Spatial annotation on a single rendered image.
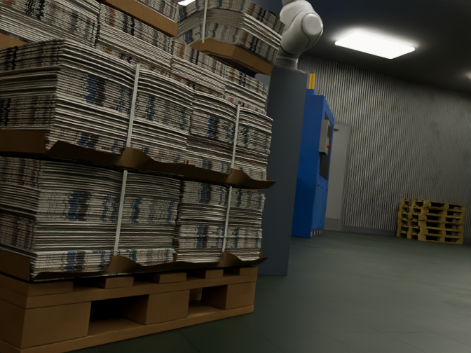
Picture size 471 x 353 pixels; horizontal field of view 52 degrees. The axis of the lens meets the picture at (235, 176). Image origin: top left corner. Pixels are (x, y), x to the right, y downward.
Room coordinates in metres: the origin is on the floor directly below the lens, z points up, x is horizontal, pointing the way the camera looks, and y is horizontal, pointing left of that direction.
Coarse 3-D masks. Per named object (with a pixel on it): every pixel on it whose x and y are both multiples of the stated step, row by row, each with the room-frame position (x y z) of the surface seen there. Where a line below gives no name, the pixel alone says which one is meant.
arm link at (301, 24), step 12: (288, 0) 2.16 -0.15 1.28; (300, 0) 2.16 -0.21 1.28; (288, 12) 2.15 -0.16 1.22; (300, 12) 2.13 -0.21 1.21; (312, 12) 2.11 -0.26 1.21; (288, 24) 2.15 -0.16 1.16; (300, 24) 2.10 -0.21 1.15; (312, 24) 2.10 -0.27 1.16; (288, 36) 2.18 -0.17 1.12; (300, 36) 2.13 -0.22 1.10; (312, 36) 2.12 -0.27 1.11; (288, 48) 2.25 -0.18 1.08; (300, 48) 2.20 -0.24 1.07
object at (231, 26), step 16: (224, 0) 1.84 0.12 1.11; (240, 0) 1.79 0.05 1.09; (224, 16) 1.84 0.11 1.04; (240, 16) 1.79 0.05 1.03; (256, 16) 1.84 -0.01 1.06; (272, 16) 1.91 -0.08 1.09; (224, 32) 1.84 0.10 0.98; (240, 32) 1.80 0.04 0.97; (256, 32) 1.86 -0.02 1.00; (272, 32) 1.94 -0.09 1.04; (256, 48) 1.90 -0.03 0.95; (272, 48) 1.98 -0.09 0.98; (240, 64) 1.93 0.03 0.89; (272, 64) 2.03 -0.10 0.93
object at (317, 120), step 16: (320, 96) 5.80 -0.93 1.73; (304, 112) 5.85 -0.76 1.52; (320, 112) 5.80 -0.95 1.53; (304, 128) 5.85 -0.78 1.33; (320, 128) 5.79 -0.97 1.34; (304, 144) 5.84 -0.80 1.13; (320, 144) 5.79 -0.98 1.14; (304, 160) 5.84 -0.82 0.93; (320, 160) 6.03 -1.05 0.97; (304, 176) 5.83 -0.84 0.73; (320, 176) 6.21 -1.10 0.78; (304, 192) 5.82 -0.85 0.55; (320, 192) 6.32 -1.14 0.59; (304, 208) 5.82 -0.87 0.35; (320, 208) 6.50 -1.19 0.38; (304, 224) 5.81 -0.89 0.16; (320, 224) 6.69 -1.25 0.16
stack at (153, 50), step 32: (0, 0) 1.07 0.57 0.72; (32, 0) 1.13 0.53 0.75; (64, 0) 1.20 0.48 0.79; (0, 32) 1.08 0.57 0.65; (32, 32) 1.14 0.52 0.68; (64, 32) 1.21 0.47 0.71; (96, 32) 1.29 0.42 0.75; (128, 32) 1.37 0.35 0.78; (160, 32) 1.47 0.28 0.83; (160, 64) 1.48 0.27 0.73; (192, 64) 1.59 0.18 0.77; (224, 96) 1.77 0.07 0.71; (256, 96) 1.92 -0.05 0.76
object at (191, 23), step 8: (184, 8) 1.96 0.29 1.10; (192, 8) 1.93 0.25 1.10; (184, 16) 1.96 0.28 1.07; (192, 16) 1.94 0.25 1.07; (184, 24) 1.96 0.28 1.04; (192, 24) 1.93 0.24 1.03; (184, 32) 1.96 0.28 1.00; (192, 32) 1.94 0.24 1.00; (176, 40) 1.99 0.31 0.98; (184, 40) 1.96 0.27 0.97; (192, 40) 1.93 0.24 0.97; (224, 64) 2.05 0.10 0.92
